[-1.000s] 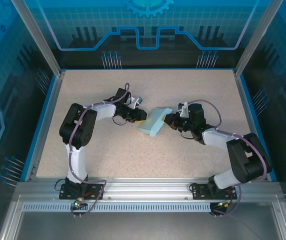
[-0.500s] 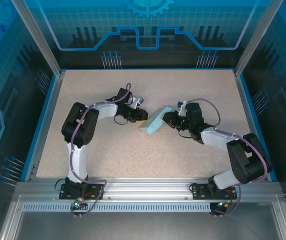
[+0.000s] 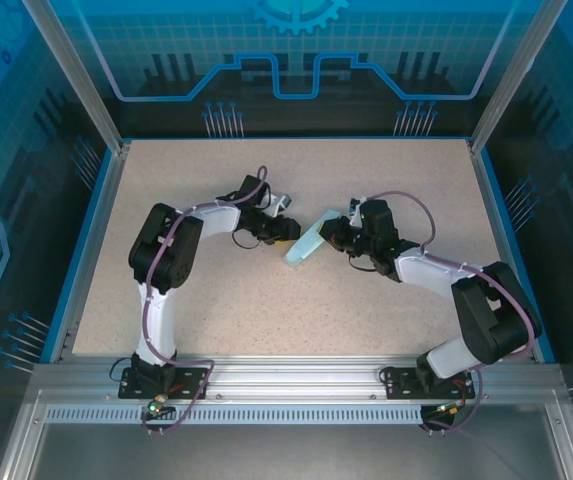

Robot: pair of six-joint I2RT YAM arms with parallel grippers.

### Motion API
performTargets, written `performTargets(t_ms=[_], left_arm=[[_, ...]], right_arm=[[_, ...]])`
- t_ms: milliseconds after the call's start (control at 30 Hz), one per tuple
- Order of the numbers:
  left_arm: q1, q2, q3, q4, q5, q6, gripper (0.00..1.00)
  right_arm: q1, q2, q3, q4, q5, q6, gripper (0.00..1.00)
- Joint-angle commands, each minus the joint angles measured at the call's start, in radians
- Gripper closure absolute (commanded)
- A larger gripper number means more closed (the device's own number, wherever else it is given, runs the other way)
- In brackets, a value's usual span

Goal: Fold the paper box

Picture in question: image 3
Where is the left power connector with light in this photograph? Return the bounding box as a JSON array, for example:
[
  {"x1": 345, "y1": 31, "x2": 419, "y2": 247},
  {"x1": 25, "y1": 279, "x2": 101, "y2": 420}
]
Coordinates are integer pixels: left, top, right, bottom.
[{"x1": 140, "y1": 393, "x2": 175, "y2": 419}]

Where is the metal front tray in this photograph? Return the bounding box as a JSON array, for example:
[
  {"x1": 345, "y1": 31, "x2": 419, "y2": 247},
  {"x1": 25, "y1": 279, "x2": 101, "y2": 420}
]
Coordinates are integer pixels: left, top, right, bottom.
[{"x1": 0, "y1": 389, "x2": 573, "y2": 480}]

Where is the aluminium right frame post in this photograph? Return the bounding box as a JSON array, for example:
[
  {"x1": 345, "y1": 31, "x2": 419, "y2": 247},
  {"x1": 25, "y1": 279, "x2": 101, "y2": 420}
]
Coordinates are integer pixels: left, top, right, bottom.
[{"x1": 468, "y1": 0, "x2": 567, "y2": 154}]

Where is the aluminium left frame post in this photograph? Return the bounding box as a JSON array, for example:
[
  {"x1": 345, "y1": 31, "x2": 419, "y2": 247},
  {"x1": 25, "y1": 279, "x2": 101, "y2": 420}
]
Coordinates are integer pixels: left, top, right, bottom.
[{"x1": 19, "y1": 0, "x2": 133, "y2": 156}]

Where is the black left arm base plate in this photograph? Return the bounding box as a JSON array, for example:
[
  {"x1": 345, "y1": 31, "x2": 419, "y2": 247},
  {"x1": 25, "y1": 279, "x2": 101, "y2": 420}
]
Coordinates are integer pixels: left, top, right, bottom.
[{"x1": 118, "y1": 366, "x2": 211, "y2": 401}]

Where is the slotted grey cable duct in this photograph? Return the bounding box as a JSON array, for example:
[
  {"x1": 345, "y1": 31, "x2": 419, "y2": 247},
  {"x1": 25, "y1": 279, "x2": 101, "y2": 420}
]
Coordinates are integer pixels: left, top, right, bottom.
[{"x1": 44, "y1": 404, "x2": 430, "y2": 426}]

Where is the light blue paper box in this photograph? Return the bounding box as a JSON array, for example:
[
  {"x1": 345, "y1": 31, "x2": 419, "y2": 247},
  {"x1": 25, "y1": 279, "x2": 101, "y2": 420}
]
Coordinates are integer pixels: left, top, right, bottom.
[{"x1": 283, "y1": 208, "x2": 343, "y2": 270}]

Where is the aluminium rail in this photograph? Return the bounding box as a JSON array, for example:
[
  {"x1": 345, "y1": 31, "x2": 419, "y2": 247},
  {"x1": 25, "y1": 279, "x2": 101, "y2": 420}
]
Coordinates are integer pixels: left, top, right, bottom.
[
  {"x1": 30, "y1": 354, "x2": 567, "y2": 401},
  {"x1": 48, "y1": 142, "x2": 132, "y2": 364}
]

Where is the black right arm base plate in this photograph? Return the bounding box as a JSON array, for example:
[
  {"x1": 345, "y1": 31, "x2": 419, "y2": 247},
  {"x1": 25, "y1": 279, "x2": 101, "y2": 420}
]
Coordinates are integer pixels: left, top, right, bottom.
[{"x1": 383, "y1": 367, "x2": 477, "y2": 401}]

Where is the aluminium frame post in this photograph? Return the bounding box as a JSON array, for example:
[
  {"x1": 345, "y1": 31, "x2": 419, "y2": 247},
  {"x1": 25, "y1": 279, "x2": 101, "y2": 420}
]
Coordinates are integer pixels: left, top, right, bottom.
[
  {"x1": 468, "y1": 0, "x2": 567, "y2": 154},
  {"x1": 19, "y1": 0, "x2": 133, "y2": 156}
]

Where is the aluminium left side rail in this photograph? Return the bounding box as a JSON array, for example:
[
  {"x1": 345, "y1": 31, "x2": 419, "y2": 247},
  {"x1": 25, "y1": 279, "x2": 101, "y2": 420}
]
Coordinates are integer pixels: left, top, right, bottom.
[{"x1": 48, "y1": 142, "x2": 132, "y2": 364}]

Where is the right power connector with light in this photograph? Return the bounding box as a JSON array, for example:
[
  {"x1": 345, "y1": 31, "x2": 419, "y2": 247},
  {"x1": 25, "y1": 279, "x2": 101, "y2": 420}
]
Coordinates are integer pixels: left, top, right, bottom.
[{"x1": 433, "y1": 399, "x2": 469, "y2": 419}]

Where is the power connector with light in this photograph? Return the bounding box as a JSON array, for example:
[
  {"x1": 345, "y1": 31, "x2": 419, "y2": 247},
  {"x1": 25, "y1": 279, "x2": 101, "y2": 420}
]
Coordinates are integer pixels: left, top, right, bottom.
[
  {"x1": 433, "y1": 399, "x2": 469, "y2": 419},
  {"x1": 140, "y1": 393, "x2": 175, "y2": 419}
]

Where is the aluminium front rail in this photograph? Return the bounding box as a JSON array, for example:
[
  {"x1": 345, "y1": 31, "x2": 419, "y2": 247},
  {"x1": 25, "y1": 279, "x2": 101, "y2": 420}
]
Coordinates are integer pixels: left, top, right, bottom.
[{"x1": 30, "y1": 354, "x2": 567, "y2": 401}]

